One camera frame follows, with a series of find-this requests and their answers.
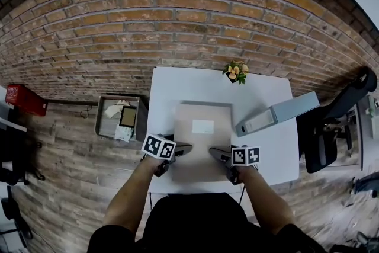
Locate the white table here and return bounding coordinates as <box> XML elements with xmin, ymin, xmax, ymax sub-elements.
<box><xmin>147</xmin><ymin>66</ymin><xmax>300</xmax><ymax>195</ymax></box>

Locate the person's black shirt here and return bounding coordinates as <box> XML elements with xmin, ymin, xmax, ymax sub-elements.
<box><xmin>87</xmin><ymin>192</ymin><xmax>326</xmax><ymax>253</ymax></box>

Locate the potted yellow flower plant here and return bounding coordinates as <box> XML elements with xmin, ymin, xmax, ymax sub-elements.
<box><xmin>222</xmin><ymin>60</ymin><xmax>249</xmax><ymax>85</ymax></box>

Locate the black framed tablet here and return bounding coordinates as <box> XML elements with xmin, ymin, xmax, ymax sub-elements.
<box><xmin>119</xmin><ymin>105</ymin><xmax>137</xmax><ymax>128</ymax></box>

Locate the beige file box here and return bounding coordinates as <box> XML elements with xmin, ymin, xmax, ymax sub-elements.
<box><xmin>171</xmin><ymin>100</ymin><xmax>233</xmax><ymax>184</ymax></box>

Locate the person's left forearm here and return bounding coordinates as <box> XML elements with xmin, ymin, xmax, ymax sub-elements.
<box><xmin>102</xmin><ymin>156</ymin><xmax>162</xmax><ymax>242</ymax></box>

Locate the black mesh office chair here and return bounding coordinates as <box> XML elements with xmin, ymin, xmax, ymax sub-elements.
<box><xmin>0</xmin><ymin>106</ymin><xmax>45</xmax><ymax>186</ymax></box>

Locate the blue file box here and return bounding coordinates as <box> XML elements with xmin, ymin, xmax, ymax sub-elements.
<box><xmin>235</xmin><ymin>91</ymin><xmax>320</xmax><ymax>138</ymax></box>

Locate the white cloth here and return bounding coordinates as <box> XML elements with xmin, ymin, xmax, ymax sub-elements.
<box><xmin>103</xmin><ymin>100</ymin><xmax>131</xmax><ymax>119</ymax></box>

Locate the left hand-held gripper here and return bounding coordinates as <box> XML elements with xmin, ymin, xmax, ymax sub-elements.
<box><xmin>141</xmin><ymin>133</ymin><xmax>194</xmax><ymax>178</ymax></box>

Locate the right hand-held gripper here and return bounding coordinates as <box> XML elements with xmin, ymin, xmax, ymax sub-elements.
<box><xmin>208</xmin><ymin>143</ymin><xmax>261</xmax><ymax>186</ymax></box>

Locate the red case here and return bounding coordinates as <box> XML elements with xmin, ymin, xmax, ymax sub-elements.
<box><xmin>5</xmin><ymin>84</ymin><xmax>48</xmax><ymax>117</ymax></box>

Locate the white paper packet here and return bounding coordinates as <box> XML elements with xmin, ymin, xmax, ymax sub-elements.
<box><xmin>114</xmin><ymin>126</ymin><xmax>134</xmax><ymax>143</ymax></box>

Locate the white desk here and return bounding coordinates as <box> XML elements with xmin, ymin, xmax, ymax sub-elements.
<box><xmin>354</xmin><ymin>93</ymin><xmax>379</xmax><ymax>171</ymax></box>

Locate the person's right forearm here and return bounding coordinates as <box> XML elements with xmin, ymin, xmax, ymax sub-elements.
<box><xmin>236</xmin><ymin>165</ymin><xmax>297</xmax><ymax>236</ymax></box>

